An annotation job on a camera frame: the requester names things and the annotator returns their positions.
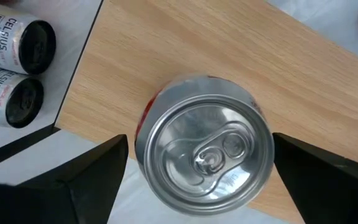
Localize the wooden shelf black metal frame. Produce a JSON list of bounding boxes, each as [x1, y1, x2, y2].
[[0, 0, 358, 224]]

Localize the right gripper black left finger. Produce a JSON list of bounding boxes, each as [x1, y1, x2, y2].
[[0, 133, 129, 224]]

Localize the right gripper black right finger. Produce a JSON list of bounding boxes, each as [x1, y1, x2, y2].
[[272, 133, 358, 224]]

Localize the silver Diet Coke can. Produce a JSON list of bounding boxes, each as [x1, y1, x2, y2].
[[134, 74, 275, 217]]

